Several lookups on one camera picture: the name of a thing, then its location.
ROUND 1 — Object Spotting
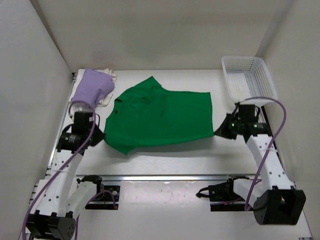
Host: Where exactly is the purple t-shirt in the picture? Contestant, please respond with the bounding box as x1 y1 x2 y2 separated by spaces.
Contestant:
70 67 116 107

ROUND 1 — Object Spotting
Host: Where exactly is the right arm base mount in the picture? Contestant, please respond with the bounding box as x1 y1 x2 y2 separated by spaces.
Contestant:
195 175 252 212

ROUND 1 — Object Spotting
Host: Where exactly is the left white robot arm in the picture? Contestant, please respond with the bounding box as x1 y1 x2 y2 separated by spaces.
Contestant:
23 111 105 240

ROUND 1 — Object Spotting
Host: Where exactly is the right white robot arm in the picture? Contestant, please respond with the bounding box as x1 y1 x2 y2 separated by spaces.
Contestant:
214 102 306 226

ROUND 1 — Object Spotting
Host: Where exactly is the green t-shirt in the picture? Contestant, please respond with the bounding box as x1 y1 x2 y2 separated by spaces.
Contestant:
104 76 214 155

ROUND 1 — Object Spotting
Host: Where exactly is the white plastic basket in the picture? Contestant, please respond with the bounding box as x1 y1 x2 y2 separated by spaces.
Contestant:
221 56 278 107

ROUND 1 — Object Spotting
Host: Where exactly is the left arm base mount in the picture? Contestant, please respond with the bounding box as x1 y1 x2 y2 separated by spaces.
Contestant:
77 175 121 210

